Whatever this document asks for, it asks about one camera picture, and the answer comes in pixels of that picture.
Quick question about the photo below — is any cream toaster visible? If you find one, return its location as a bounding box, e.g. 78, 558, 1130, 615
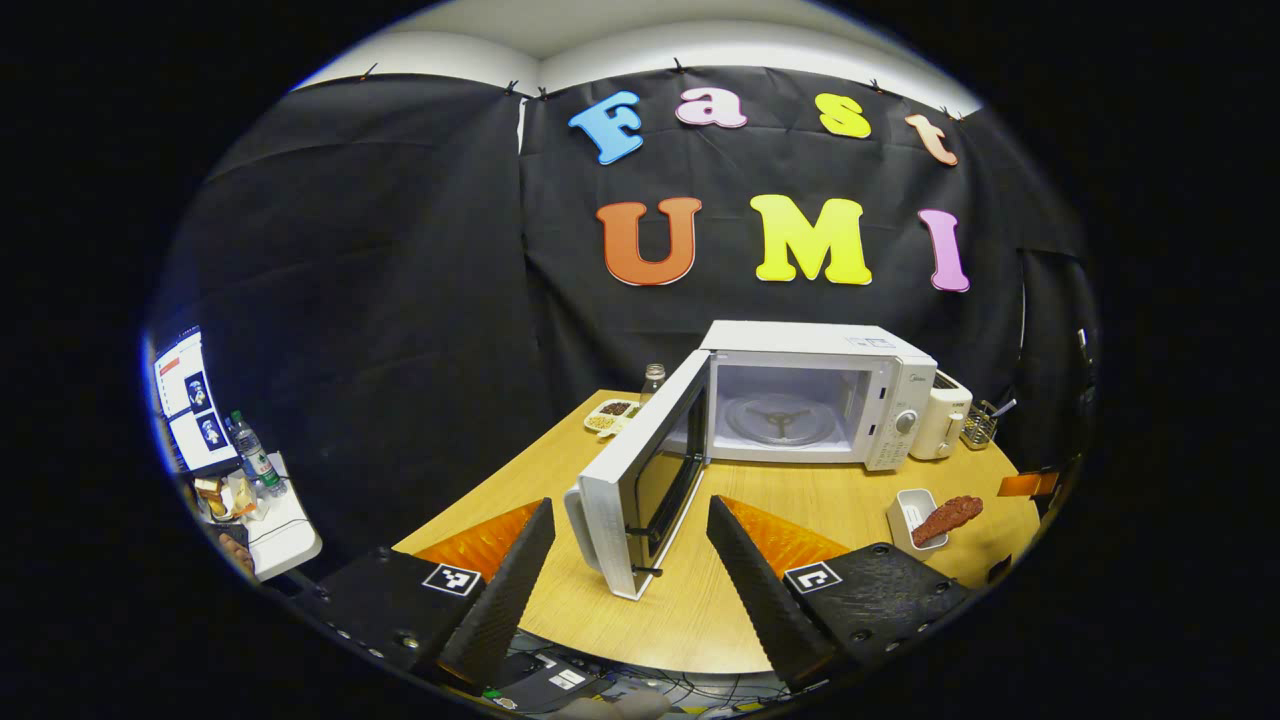
908, 369, 974, 461

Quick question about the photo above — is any wire mesh holder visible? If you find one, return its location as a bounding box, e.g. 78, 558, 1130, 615
960, 398, 1001, 451

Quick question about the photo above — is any black box with white labels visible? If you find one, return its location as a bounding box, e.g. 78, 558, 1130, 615
480, 650, 606, 713

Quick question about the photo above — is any white side table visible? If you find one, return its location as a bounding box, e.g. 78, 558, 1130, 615
180, 452, 324, 584

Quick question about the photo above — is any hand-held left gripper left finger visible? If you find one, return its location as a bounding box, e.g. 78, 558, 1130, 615
296, 497, 557, 693

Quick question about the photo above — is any computer monitor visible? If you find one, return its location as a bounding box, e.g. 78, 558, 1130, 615
152, 328, 239, 473

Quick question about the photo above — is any white plate of snacks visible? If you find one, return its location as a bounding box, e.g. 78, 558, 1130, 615
584, 398, 643, 438

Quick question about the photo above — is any small white tray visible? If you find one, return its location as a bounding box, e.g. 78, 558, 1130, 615
886, 488, 949, 554

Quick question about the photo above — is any red-brown meat piece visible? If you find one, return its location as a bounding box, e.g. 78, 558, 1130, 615
910, 495, 985, 548

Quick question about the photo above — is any bundle of cables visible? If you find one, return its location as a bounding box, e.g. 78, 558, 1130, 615
600, 670, 801, 717

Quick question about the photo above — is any green label water bottle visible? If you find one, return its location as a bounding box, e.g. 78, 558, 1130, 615
225, 409, 286, 498

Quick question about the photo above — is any pile of snack packets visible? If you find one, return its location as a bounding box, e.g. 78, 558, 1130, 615
192, 470, 271, 523

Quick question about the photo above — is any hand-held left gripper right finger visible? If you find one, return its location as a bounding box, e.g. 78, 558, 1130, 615
706, 494, 976, 693

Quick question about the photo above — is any black backdrop cloth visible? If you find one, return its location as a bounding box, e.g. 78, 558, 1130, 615
150, 65, 1101, 561

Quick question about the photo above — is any white microwave oven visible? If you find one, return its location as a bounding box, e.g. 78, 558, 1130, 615
563, 320, 939, 602

